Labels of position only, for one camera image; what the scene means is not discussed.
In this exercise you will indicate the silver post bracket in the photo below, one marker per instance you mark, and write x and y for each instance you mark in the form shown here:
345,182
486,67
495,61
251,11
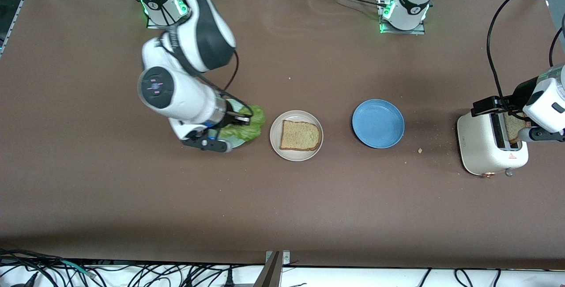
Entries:
286,258

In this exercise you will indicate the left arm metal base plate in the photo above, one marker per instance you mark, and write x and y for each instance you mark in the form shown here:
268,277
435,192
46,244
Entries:
404,32

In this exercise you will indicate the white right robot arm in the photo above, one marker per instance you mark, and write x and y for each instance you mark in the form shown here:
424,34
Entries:
207,35

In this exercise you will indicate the aluminium frame post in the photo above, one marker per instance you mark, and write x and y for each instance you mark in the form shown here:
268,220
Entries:
270,273

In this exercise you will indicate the blue round plate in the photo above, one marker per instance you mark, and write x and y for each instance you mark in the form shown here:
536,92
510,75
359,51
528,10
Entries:
378,123

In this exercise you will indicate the green lettuce leaf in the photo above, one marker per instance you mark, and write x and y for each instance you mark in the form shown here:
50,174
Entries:
254,128

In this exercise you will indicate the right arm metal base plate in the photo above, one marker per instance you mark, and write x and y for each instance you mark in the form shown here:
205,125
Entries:
152,25

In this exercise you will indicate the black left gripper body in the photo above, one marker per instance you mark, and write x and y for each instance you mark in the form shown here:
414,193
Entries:
519,93

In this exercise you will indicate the brown-crusted bread slice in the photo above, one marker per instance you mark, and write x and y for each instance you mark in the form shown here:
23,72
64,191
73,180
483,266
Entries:
514,128
300,136

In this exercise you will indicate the mint green round plate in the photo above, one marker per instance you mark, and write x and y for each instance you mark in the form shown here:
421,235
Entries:
237,143

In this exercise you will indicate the beige round plate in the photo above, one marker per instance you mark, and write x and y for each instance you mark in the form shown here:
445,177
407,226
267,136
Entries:
276,139

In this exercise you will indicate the white two-slot toaster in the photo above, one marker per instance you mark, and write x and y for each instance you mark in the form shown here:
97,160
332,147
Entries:
476,145

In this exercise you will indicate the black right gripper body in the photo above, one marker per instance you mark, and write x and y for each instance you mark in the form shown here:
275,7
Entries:
230,118

